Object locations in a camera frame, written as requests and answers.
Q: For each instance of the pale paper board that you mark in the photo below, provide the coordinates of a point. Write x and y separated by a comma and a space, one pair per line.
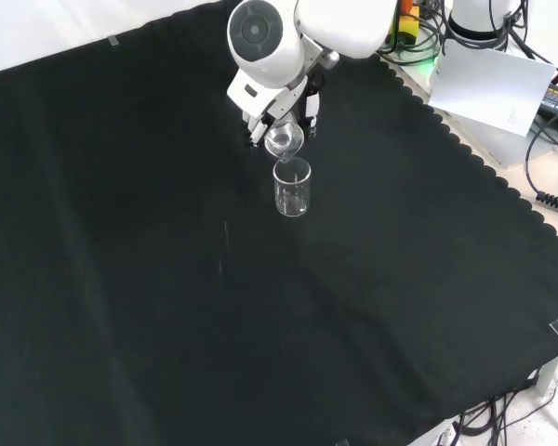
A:
488, 88

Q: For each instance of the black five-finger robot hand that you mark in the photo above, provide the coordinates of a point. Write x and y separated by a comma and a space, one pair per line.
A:
260, 100

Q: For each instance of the clear glass beaker with spout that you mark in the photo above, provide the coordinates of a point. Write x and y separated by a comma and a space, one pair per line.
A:
292, 195

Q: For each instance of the clear glass beaker with graduations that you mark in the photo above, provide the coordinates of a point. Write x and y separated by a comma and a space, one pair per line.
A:
283, 141

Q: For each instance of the black bench cloth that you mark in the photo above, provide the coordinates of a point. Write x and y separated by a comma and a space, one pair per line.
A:
190, 255

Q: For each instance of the yellow stop button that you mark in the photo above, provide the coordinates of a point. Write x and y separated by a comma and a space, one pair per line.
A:
407, 25

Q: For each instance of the white stand base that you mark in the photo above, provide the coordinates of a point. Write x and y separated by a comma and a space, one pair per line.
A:
555, 371

